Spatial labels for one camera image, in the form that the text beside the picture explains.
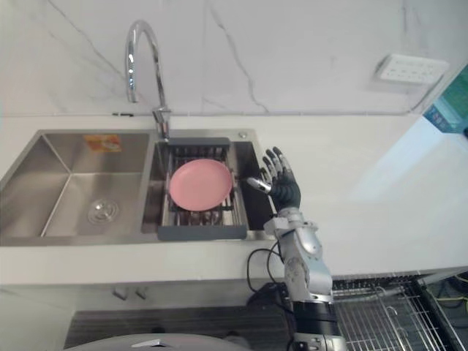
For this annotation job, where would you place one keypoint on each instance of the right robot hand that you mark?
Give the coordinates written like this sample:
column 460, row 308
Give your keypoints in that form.
column 287, row 188

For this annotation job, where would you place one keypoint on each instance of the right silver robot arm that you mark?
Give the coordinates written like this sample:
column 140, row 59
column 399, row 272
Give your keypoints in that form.
column 311, row 270

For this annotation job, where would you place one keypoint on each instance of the round sink deck button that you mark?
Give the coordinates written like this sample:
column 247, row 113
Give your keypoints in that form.
column 242, row 134

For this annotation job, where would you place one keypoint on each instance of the grey sink drain rack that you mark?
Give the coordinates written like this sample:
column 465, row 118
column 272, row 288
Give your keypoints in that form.
column 203, row 190

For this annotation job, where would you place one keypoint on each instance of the stainless steel double sink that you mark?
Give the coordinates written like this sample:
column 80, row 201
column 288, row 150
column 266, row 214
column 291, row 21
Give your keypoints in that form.
column 109, row 190

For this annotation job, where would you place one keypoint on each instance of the round sink drain strainer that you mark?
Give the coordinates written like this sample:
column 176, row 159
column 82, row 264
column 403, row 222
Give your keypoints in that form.
column 102, row 211

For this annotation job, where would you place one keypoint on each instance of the pink round plate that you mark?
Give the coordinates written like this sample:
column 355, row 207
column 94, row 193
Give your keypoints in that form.
column 200, row 184

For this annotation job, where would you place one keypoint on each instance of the chrome gooseneck faucet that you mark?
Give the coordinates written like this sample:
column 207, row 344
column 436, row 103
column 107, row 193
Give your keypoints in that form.
column 146, row 73

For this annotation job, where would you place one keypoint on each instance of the teal green box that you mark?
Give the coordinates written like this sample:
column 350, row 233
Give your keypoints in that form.
column 448, row 102

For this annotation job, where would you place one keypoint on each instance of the orange sticker label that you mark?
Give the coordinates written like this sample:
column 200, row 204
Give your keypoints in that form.
column 102, row 142

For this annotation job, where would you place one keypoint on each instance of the white wall power socket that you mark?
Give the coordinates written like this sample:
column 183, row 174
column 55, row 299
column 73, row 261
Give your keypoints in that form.
column 411, row 68

